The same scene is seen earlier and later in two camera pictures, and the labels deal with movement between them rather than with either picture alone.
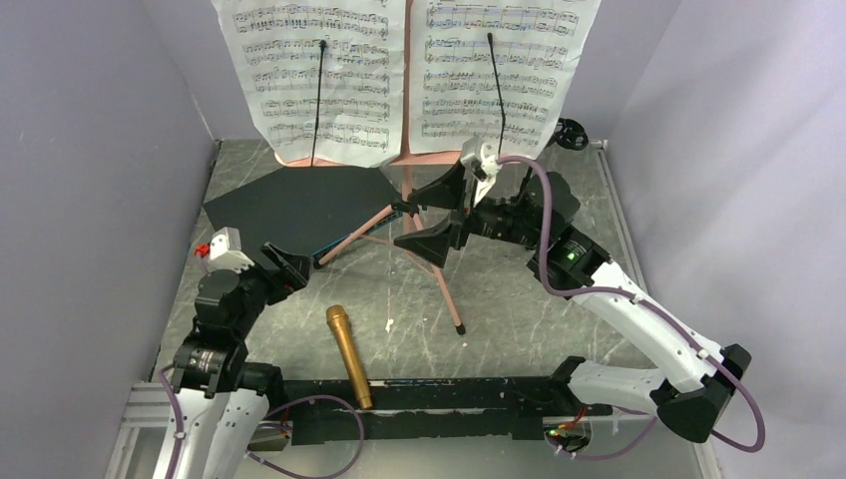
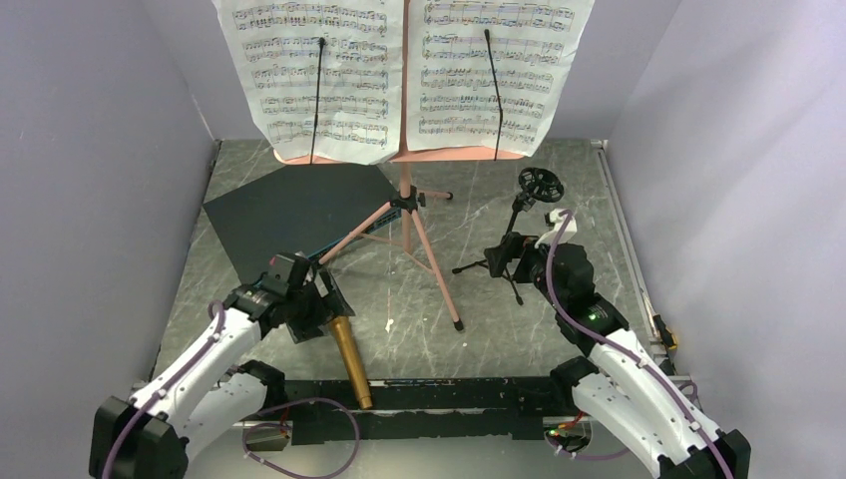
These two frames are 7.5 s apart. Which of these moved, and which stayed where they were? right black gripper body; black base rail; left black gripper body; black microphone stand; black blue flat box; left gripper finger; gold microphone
Moved: left gripper finger; left black gripper body; black microphone stand; right black gripper body
Stayed: black blue flat box; gold microphone; black base rail
